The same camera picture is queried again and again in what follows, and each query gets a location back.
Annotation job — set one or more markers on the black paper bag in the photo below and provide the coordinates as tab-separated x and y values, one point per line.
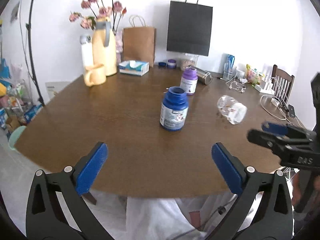
189	28

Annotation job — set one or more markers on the black phone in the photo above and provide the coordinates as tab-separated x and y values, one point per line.
291	111

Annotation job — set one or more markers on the clear printed glass cup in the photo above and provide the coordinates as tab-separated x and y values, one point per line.
231	109

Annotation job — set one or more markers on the yellow ceramic mug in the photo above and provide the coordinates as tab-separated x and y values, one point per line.
95	75

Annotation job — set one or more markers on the steel tumbler lying down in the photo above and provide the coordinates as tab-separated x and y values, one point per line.
203	76

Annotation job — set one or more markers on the purple supplement bottle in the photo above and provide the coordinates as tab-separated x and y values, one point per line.
189	80

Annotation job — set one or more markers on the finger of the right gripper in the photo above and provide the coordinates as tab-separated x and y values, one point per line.
271	141
273	128

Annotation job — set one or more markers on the green plastic basin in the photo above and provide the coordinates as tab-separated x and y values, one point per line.
15	135

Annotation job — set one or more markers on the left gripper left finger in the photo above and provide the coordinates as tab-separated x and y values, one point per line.
56	208

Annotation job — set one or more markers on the clear jar of grains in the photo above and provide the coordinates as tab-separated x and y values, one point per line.
188	60

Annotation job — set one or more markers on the white insulated bottle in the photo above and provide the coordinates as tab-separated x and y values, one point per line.
86	50

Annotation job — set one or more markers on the pink artificial flowers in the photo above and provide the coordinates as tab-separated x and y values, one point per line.
110	10

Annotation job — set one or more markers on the tissue box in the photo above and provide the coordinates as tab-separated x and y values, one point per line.
132	67

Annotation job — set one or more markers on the brown paper bag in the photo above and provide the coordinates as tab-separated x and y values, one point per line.
139	41

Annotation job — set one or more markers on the blue supplement bottle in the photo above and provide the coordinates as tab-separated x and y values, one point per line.
174	109

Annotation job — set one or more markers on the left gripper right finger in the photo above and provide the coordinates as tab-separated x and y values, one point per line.
273	219

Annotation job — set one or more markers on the colourful snack packets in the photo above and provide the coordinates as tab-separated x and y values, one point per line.
252	75

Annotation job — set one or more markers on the wooden chair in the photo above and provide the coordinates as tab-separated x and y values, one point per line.
282	83

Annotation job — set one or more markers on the white power strip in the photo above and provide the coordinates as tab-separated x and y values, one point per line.
265	88

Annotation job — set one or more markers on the yellow thermos jug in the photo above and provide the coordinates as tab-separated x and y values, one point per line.
104	46

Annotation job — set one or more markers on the purple bottle cap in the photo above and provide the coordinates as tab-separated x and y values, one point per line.
171	63

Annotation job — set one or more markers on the person's right hand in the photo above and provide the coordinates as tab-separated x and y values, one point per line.
296	193

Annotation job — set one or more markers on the clear glass with pens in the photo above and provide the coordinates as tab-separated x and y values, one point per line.
228	67

